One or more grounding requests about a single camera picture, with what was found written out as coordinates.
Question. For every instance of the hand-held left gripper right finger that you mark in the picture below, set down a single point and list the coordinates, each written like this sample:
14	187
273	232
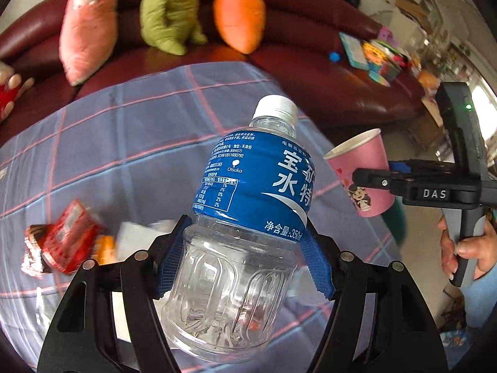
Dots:
316	264

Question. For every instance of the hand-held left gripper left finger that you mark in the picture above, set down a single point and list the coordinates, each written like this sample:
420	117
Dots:
171	258

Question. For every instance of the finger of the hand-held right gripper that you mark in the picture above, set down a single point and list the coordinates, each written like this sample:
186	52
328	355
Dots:
372	180
400	168

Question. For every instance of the pink paper cup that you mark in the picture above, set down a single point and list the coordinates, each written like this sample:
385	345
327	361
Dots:
369	155

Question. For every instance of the teal trash bin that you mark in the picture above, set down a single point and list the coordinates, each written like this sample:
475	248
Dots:
398	217

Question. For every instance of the clear plastic bottle blue label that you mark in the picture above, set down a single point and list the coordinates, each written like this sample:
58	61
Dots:
252	186

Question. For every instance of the person's right hand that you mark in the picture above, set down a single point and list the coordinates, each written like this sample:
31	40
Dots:
481	246

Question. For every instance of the white crumpled tissue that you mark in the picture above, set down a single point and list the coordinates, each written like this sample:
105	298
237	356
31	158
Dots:
134	239

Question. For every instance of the orange snack packet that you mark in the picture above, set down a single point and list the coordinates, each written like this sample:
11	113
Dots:
104	248

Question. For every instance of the red snack wrapper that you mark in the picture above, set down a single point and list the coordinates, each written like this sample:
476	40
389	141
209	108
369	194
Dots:
70	237

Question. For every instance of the stack of colourful books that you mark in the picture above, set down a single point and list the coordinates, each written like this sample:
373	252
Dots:
388	62

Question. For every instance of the plaid purple tablecloth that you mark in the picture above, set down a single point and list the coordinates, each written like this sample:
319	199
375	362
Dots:
136	143

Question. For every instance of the teal book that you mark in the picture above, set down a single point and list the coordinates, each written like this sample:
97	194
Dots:
353	50

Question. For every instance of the small blue toy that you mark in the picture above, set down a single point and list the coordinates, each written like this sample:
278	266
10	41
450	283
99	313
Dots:
334	56

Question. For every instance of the dark red leather sofa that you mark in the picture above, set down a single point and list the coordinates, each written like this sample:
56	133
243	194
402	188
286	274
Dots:
310	66

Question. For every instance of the cardboard box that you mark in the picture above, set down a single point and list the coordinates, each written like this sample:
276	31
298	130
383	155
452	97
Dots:
409	7

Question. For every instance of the orange carrot plush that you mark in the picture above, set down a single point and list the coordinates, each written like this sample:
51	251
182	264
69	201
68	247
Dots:
238	15

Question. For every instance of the red and white plush toy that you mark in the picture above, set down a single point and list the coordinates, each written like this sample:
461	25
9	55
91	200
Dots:
7	97

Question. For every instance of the pink carrot plush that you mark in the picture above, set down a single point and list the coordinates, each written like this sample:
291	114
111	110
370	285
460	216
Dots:
89	27

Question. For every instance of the green plush toy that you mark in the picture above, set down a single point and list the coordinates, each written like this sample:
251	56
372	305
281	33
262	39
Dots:
167	11

